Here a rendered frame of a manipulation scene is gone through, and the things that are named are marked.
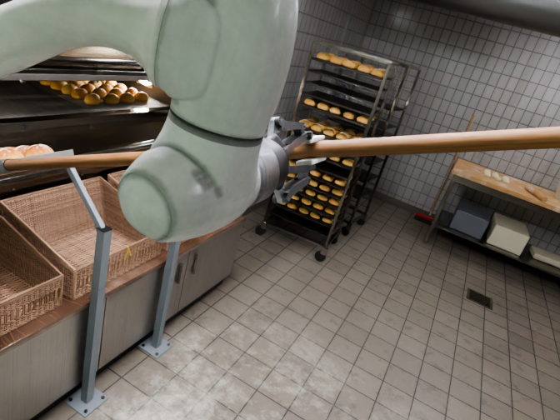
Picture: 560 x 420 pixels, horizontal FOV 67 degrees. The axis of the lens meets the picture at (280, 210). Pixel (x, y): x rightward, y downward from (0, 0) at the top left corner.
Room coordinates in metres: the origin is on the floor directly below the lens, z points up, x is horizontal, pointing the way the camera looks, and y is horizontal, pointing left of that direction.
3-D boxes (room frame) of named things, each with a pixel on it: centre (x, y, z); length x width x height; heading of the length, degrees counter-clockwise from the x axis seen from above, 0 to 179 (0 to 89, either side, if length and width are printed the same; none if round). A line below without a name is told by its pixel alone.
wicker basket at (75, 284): (1.72, 0.86, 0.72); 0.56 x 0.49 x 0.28; 160
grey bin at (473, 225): (4.79, -2.18, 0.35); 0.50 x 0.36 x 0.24; 160
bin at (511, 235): (4.64, -2.58, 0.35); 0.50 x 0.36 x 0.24; 161
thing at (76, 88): (2.50, 1.33, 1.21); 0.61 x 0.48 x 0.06; 70
